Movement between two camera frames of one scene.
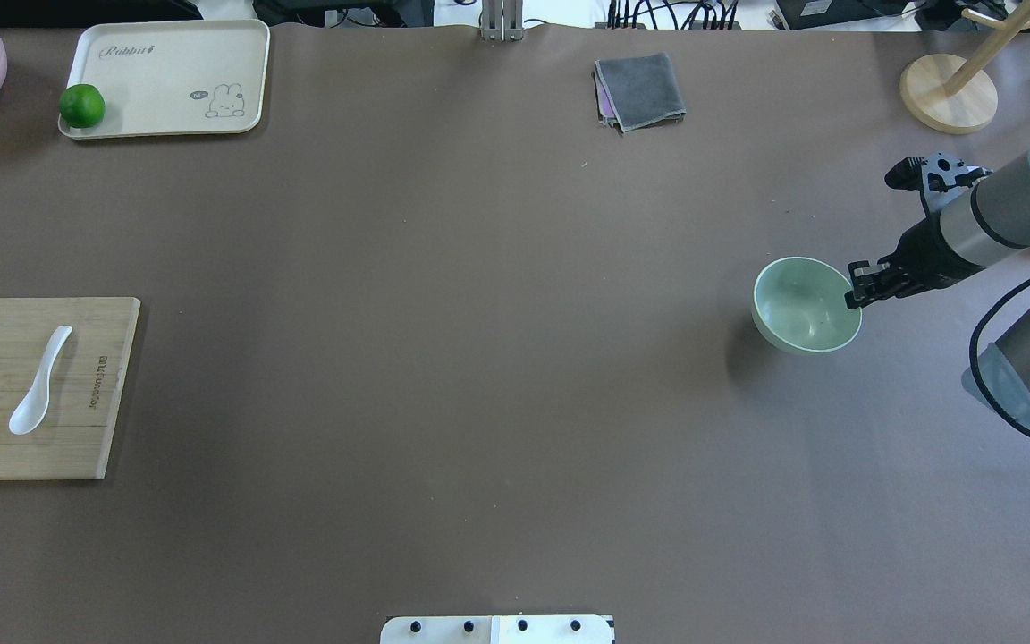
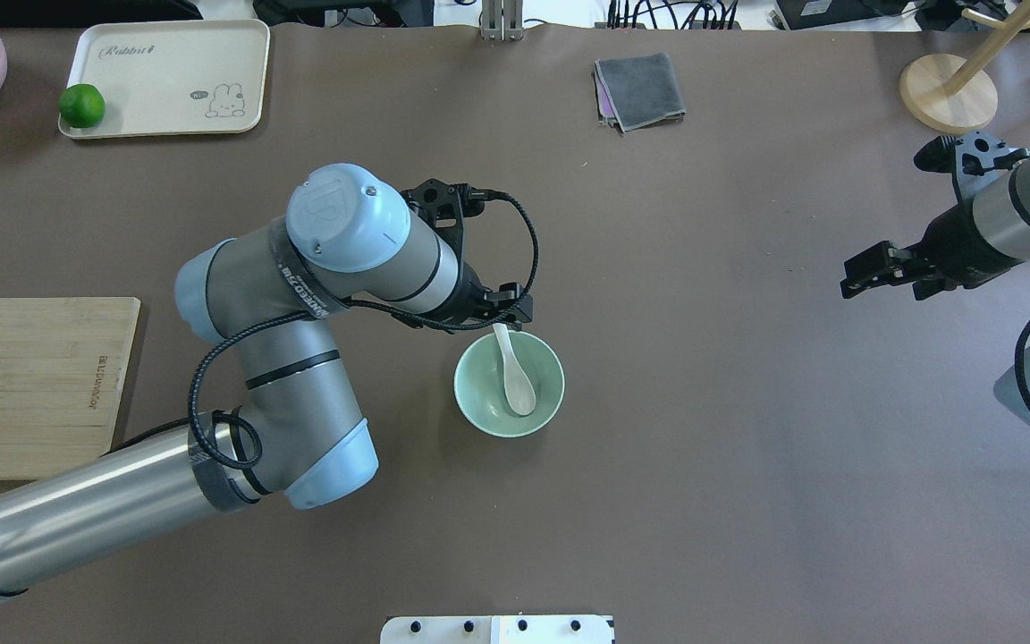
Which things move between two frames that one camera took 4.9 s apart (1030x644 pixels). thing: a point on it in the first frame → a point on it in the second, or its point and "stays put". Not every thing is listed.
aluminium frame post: x=502 y=20 stays put
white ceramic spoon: x=30 y=411 → x=519 y=388
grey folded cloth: x=637 y=92 stays put
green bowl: x=799 y=305 → x=481 y=391
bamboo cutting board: x=0 y=369 stays put
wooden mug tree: x=958 y=97 stays put
